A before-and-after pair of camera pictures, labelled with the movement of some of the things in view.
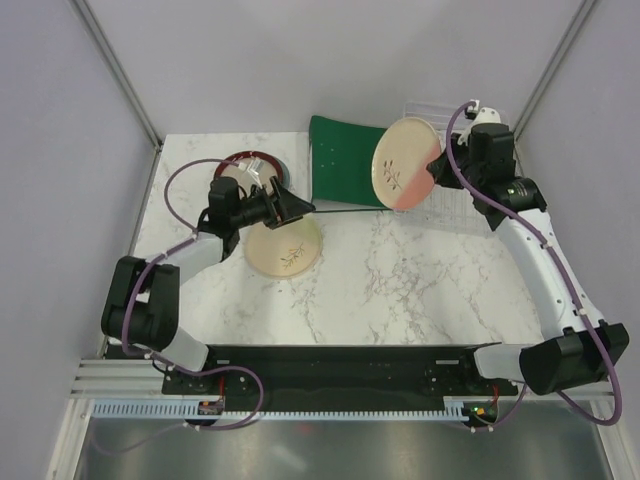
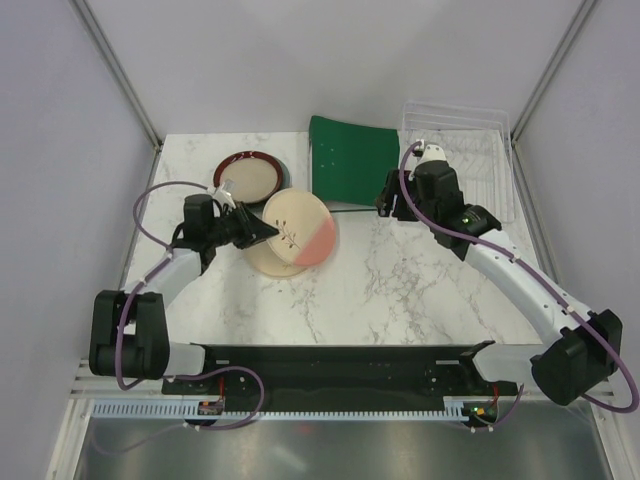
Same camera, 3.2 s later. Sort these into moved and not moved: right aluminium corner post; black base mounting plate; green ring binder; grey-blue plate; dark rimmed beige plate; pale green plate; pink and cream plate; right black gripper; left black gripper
Moved: pink and cream plate; right black gripper; left black gripper
Not moved: dark rimmed beige plate; black base mounting plate; right aluminium corner post; green ring binder; grey-blue plate; pale green plate
